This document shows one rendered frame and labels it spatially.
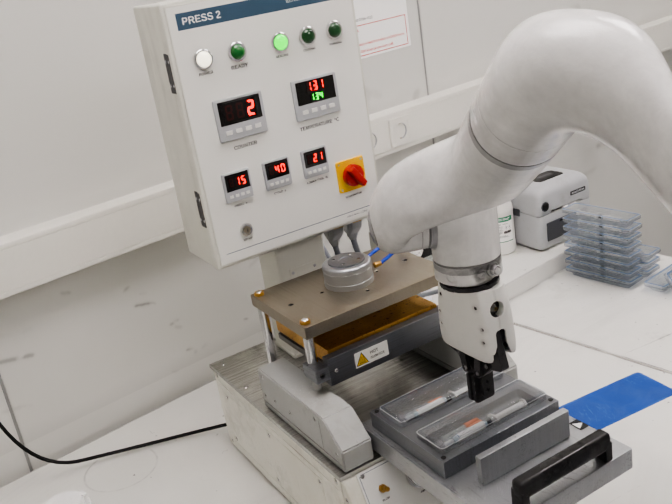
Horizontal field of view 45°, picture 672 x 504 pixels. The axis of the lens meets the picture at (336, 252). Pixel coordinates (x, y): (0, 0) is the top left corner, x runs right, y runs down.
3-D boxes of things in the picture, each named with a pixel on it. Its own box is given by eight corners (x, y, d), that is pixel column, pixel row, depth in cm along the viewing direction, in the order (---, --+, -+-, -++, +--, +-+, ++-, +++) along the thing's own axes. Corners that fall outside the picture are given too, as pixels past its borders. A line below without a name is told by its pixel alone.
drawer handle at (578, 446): (511, 506, 95) (509, 478, 94) (600, 452, 102) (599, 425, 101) (523, 514, 94) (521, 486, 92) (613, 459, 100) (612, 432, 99)
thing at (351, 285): (244, 332, 139) (229, 262, 135) (390, 274, 153) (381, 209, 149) (314, 383, 119) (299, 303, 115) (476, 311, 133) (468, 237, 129)
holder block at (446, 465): (372, 426, 115) (369, 410, 115) (479, 373, 124) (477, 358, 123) (445, 479, 102) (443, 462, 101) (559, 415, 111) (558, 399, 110)
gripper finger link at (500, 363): (520, 360, 99) (499, 374, 104) (487, 305, 101) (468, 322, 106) (513, 364, 98) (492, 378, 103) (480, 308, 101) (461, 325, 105)
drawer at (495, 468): (363, 446, 118) (355, 400, 115) (479, 388, 128) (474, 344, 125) (503, 555, 94) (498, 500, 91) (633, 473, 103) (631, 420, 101)
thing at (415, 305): (279, 338, 135) (268, 286, 132) (386, 294, 145) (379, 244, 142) (332, 374, 121) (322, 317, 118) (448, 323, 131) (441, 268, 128)
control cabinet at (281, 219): (214, 363, 150) (130, 6, 127) (361, 302, 165) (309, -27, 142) (253, 396, 136) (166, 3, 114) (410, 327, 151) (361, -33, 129)
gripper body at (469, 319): (519, 270, 99) (526, 352, 103) (465, 251, 107) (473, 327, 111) (472, 291, 95) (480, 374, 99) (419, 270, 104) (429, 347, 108)
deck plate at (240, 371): (209, 368, 150) (208, 363, 150) (365, 304, 166) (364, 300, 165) (340, 482, 112) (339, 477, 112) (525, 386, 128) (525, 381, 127)
